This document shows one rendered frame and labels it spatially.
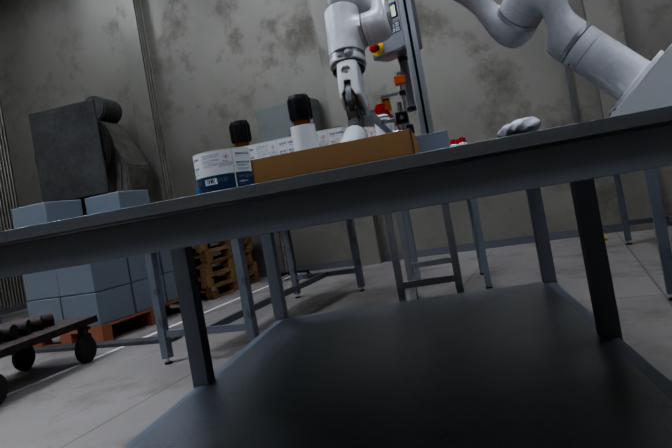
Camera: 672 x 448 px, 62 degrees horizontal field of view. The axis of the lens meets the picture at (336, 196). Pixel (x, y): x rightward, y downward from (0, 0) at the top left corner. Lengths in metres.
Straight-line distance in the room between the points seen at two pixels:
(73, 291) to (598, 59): 4.29
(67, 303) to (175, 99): 3.74
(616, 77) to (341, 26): 0.73
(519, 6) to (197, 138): 6.41
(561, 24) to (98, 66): 7.82
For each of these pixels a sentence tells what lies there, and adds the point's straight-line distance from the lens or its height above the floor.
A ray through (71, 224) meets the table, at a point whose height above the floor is 0.82.
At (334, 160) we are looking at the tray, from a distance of 0.87.
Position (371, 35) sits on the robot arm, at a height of 1.14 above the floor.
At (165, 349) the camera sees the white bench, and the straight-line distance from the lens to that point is 3.60.
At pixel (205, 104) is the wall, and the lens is 7.68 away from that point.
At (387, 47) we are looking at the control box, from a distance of 2.14.
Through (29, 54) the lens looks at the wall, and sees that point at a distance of 9.97.
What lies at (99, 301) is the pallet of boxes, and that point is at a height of 0.33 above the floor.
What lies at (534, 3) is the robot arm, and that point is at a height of 1.20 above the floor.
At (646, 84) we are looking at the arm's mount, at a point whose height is 0.93.
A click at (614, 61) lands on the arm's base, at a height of 1.01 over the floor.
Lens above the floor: 0.78
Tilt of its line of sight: 1 degrees up
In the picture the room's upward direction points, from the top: 10 degrees counter-clockwise
